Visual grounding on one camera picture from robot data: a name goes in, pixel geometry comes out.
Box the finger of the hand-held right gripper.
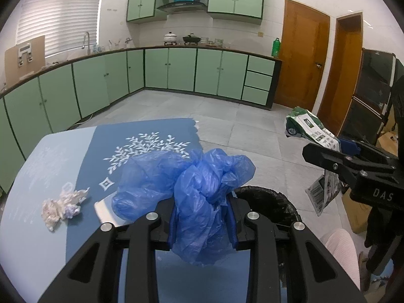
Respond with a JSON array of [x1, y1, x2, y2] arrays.
[[338, 137, 398, 165], [302, 143, 396, 193]]

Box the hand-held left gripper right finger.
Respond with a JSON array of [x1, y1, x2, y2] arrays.
[[225, 192, 368, 303]]

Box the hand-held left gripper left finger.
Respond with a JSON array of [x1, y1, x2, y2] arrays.
[[37, 192, 177, 303]]

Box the green and white packet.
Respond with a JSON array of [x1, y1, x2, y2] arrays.
[[285, 107, 344, 218]]

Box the blue plastic bag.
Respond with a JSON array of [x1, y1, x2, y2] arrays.
[[112, 148, 256, 266]]

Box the black trash bin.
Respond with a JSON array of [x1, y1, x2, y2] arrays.
[[234, 186, 301, 291]]

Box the brown carton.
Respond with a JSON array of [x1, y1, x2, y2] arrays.
[[376, 129, 402, 156], [341, 192, 373, 235]]

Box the black glass cabinet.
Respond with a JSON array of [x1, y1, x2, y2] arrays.
[[341, 48, 399, 146]]

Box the white paper sheet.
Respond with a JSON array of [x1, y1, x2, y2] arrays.
[[94, 192, 128, 229]]

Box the person's pink trouser leg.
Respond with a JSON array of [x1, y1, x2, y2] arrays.
[[319, 229, 362, 291]]

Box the wooden door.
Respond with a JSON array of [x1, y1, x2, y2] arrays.
[[274, 0, 331, 109], [317, 12, 363, 133]]

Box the dark blue printed cloth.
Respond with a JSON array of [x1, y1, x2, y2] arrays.
[[65, 117, 285, 303]]

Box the crumpled white tissue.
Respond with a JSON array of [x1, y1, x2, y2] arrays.
[[42, 183, 91, 233]]

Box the light blue tablecloth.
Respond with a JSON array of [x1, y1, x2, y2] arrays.
[[2, 125, 98, 303]]

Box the green lower cabinets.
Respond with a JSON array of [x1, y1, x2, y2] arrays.
[[0, 47, 283, 193]]

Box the range hood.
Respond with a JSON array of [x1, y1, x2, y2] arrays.
[[157, 2, 206, 15]]

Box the cardboard box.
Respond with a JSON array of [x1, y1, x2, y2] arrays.
[[4, 35, 46, 86]]

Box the white window blind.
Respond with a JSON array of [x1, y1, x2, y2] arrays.
[[16, 0, 105, 61]]

